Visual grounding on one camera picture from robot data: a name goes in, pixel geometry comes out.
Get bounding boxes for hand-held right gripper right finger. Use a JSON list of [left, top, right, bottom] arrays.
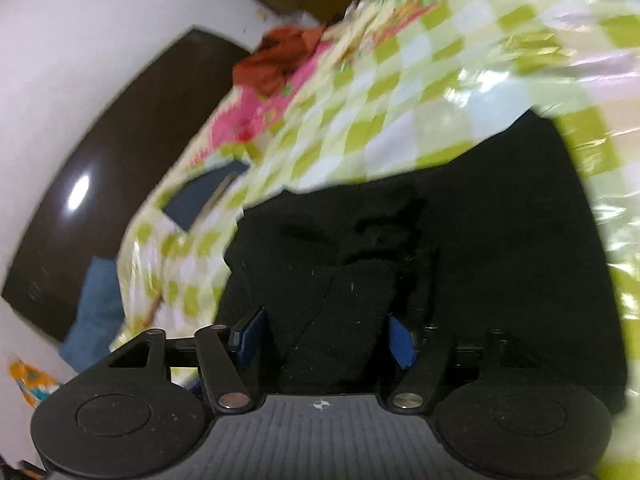
[[386, 312, 507, 413]]

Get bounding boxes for blue pillow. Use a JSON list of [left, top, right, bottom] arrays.
[[60, 256, 127, 376]]

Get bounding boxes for pink floral bed sheet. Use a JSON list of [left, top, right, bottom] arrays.
[[182, 0, 501, 176]]

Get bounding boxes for orange patterned cloth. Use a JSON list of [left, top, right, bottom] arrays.
[[7, 357, 62, 407]]

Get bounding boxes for black pants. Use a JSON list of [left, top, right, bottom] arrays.
[[215, 109, 629, 413]]

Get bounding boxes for red garment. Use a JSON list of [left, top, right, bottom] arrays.
[[232, 25, 327, 99]]

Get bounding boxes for green checkered plastic sheet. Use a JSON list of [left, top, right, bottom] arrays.
[[109, 0, 640, 480]]

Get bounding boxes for dark wooden headboard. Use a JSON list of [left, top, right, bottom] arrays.
[[0, 27, 254, 344]]

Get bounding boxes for dark blue flat pad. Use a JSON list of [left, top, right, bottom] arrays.
[[160, 160, 251, 234]]

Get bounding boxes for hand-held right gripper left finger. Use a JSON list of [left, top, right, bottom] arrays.
[[107, 306, 274, 415]]

